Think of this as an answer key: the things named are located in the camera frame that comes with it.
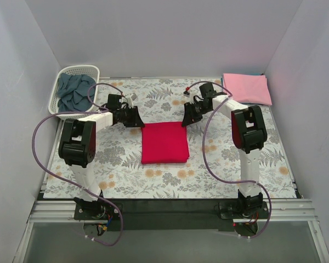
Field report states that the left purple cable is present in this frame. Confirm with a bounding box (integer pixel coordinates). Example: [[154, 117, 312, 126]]
[[32, 82, 124, 247]]

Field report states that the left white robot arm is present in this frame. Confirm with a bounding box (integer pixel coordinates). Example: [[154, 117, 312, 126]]
[[58, 94, 145, 220]]

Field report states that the red t shirt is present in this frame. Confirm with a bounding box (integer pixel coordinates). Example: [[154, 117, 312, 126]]
[[141, 122, 190, 165]]

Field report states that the dark blue-grey t shirt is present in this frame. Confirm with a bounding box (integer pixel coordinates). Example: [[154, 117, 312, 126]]
[[57, 73, 96, 112]]

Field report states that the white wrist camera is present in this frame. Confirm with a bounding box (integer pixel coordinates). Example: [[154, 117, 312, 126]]
[[123, 93, 138, 108], [183, 87, 196, 104]]

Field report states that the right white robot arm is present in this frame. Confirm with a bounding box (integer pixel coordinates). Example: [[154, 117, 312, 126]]
[[181, 81, 270, 221]]

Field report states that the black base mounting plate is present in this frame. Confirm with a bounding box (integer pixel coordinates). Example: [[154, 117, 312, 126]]
[[73, 197, 269, 232]]

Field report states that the white plastic laundry basket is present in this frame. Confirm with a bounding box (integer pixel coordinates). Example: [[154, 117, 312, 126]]
[[48, 65, 100, 119]]

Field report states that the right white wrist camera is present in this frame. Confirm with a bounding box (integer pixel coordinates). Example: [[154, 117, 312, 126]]
[[183, 87, 196, 104]]

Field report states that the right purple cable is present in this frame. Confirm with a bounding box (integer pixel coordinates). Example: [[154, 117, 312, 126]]
[[185, 81, 272, 241]]

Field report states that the aluminium frame rail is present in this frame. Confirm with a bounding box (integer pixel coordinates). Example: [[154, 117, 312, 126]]
[[29, 198, 318, 223]]

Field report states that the folded pink t shirt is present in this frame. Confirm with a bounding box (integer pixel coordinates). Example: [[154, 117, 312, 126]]
[[222, 73, 273, 105]]

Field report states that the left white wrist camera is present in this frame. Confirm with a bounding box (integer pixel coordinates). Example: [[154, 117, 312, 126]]
[[123, 93, 138, 108]]

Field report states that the purple cable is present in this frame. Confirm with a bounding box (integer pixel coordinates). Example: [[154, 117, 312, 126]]
[[185, 81, 272, 241], [32, 82, 124, 247]]

